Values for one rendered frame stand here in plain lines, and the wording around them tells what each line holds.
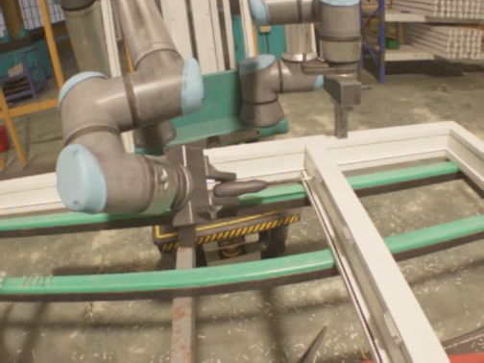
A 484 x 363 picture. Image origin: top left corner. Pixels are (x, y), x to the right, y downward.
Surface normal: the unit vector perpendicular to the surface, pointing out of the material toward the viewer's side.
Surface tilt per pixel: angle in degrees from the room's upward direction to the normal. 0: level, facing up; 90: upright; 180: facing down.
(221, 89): 90
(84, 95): 38
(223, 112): 90
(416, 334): 0
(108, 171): 64
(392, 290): 0
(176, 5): 90
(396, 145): 90
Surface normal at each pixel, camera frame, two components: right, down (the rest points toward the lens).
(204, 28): 0.23, 0.46
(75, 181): -0.56, 0.00
